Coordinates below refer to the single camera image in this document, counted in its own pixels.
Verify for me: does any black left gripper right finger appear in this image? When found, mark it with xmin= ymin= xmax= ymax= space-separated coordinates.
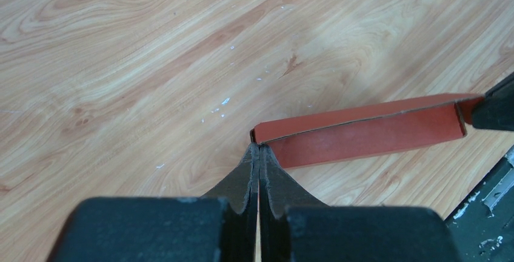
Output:
xmin=259 ymin=145 xmax=461 ymax=261

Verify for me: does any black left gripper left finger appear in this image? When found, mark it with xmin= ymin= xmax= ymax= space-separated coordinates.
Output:
xmin=48 ymin=144 xmax=259 ymax=261

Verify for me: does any red paper box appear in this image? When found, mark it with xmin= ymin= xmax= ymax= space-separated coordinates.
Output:
xmin=250 ymin=93 xmax=485 ymax=169

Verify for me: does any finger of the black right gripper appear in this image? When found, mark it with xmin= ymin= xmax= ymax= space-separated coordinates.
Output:
xmin=472 ymin=73 xmax=513 ymax=132

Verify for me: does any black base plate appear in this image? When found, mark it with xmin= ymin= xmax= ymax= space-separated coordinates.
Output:
xmin=446 ymin=148 xmax=513 ymax=262

